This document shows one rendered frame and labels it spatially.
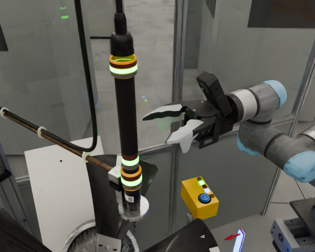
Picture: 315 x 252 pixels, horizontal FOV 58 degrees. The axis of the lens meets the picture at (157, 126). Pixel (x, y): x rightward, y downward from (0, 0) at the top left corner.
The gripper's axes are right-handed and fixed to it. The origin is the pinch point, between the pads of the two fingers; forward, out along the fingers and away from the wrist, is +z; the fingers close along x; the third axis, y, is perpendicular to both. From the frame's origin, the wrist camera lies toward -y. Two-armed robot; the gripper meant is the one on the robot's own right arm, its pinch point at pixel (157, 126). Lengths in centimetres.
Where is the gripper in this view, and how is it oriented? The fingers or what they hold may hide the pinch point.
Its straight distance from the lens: 56.5
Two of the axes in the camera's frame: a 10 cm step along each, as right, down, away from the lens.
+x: -5.1, -4.9, 7.1
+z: -8.6, 2.9, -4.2
